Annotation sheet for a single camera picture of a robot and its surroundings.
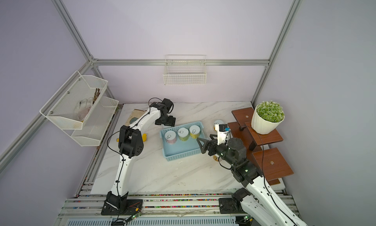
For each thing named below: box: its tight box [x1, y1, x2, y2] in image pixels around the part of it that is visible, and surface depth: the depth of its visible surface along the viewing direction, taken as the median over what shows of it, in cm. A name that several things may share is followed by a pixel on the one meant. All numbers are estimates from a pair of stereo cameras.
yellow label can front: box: [188, 124, 201, 139], surface depth 100 cm
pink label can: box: [164, 130, 177, 145], surface depth 97 cm
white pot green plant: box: [250, 100, 285, 135], surface depth 69 cm
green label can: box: [177, 127, 189, 142], surface depth 98 cm
